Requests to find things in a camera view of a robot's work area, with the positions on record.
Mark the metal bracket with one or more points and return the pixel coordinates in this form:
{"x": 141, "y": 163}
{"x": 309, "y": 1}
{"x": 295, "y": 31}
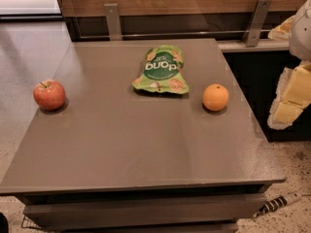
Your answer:
{"x": 252, "y": 33}
{"x": 113, "y": 21}

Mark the horizontal metal rail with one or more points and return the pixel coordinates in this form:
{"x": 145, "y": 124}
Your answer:
{"x": 218, "y": 35}

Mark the right metal bracket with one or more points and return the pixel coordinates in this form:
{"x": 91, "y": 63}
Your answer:
{"x": 252, "y": 33}

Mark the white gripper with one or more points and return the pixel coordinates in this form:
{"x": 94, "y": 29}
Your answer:
{"x": 301, "y": 33}

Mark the green snack bag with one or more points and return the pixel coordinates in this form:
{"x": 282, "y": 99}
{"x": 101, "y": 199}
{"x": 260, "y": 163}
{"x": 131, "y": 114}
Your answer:
{"x": 162, "y": 71}

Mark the grey cabinet drawer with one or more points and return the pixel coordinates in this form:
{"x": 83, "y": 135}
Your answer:
{"x": 141, "y": 212}

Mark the orange fruit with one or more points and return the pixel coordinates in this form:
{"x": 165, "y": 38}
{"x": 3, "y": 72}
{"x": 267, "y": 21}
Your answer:
{"x": 215, "y": 97}

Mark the left metal bracket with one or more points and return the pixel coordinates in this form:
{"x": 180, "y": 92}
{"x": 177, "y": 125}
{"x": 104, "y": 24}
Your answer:
{"x": 113, "y": 21}

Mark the red apple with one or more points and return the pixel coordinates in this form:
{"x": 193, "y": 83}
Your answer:
{"x": 49, "y": 95}

